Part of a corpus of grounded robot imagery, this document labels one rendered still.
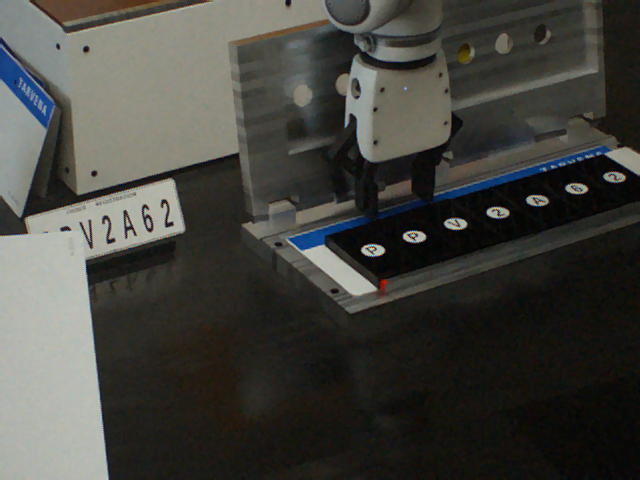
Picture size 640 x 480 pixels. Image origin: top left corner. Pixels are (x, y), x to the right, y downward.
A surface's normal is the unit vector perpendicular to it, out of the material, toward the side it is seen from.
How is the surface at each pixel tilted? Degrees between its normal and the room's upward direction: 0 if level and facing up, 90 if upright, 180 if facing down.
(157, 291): 0
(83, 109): 90
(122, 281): 0
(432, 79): 87
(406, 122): 88
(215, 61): 90
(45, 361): 0
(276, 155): 81
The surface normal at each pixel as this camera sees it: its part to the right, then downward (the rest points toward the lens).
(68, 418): 0.00, -0.88
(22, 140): -0.83, -0.11
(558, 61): 0.51, 0.27
